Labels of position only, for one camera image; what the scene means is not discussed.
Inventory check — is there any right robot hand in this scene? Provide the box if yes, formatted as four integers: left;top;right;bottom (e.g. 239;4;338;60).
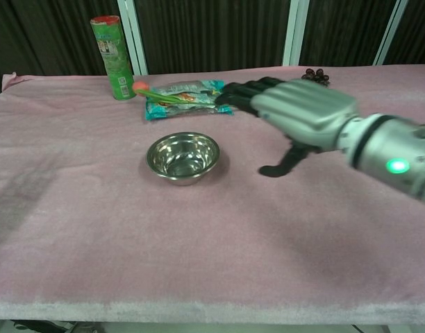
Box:
215;76;360;178

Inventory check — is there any stainless steel bowl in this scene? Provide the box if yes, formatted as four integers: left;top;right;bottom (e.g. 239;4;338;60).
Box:
146;131;221;187

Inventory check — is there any dark purple grape bunch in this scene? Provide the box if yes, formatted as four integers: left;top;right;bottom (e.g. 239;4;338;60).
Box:
301;67;332;87

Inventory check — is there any teal snack bag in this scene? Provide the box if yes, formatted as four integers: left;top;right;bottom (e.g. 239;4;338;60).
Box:
144;79;234;121

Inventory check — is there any orange carrot toy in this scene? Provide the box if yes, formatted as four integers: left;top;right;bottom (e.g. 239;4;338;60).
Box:
132;80;196;105

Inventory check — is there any green chip can red lid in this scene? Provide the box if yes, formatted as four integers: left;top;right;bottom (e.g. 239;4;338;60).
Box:
90;15;136;101

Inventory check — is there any pink velvet tablecloth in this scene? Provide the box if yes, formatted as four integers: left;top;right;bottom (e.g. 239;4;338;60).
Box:
0;63;425;325

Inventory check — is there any white partition post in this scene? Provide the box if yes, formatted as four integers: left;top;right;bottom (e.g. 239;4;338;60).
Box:
281;0;309;67
374;0;410;66
117;0;149;76

